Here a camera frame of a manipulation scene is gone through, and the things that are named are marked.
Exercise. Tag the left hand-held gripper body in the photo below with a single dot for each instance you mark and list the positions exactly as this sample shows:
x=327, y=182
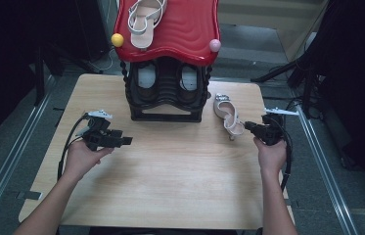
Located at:
x=100, y=138

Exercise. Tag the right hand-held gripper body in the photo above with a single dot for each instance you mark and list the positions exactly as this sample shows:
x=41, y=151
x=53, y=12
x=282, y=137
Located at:
x=271, y=130

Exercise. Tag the black leather shoe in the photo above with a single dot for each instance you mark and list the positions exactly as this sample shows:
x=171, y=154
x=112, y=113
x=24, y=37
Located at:
x=146, y=80
x=189, y=80

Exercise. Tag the red and black shoe rack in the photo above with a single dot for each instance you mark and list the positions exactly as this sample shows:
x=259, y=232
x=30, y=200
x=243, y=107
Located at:
x=183, y=29

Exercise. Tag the person's right hand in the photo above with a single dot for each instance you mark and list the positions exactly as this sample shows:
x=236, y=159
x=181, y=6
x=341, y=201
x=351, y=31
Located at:
x=271, y=156

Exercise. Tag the person's left hand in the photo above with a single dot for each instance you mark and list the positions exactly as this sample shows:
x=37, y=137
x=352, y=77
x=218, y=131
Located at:
x=80, y=161

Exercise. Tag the black tripod stand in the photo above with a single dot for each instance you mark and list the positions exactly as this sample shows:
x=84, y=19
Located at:
x=307, y=88

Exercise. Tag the grey tape strip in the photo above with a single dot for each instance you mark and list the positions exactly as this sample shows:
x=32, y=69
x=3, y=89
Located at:
x=29, y=195
x=290, y=203

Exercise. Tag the black curtain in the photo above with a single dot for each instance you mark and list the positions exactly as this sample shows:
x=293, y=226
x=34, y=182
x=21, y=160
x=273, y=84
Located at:
x=0, y=65
x=359, y=71

